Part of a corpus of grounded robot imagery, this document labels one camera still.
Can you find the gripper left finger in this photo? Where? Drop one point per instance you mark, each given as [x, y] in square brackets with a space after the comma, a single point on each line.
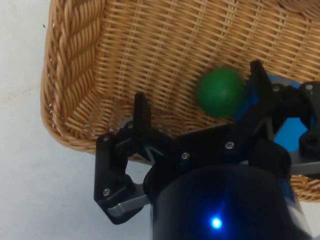
[110, 162]

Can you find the green ball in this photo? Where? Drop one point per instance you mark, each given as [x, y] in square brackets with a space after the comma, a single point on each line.
[220, 91]

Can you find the blue cube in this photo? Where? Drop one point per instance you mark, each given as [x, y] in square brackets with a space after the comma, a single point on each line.
[290, 133]

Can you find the wicker basket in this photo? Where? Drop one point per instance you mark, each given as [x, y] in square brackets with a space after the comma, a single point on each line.
[150, 50]

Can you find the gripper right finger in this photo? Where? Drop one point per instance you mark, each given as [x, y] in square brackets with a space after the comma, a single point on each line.
[262, 100]

